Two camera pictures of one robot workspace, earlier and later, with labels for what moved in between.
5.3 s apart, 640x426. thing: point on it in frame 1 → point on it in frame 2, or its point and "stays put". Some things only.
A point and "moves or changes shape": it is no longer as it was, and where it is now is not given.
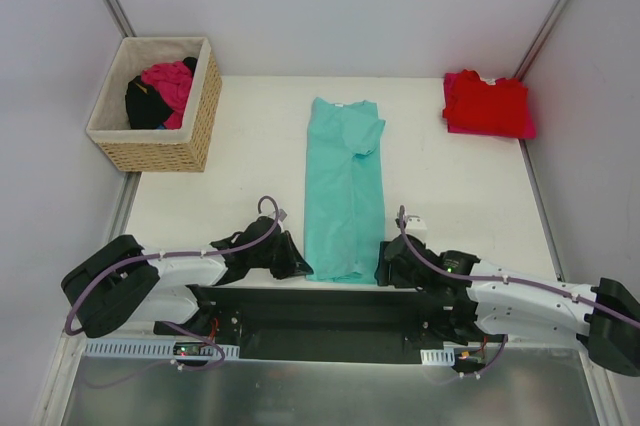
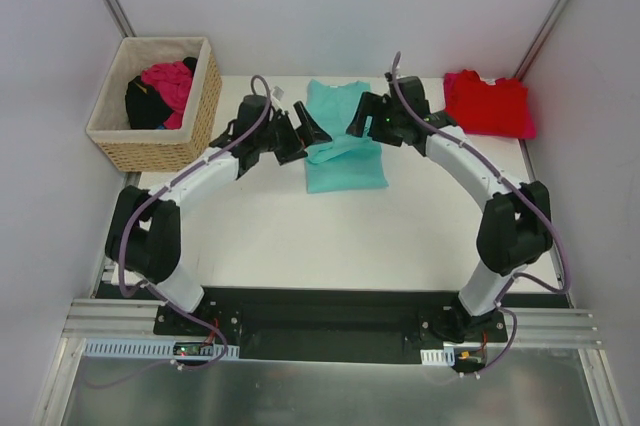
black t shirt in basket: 147,107 stays put
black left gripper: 279,256 → 291,141
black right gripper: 388,266 → 375,118
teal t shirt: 344,193 moves or changes shape
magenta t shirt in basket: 173,79 stays put
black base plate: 331,324 stays put
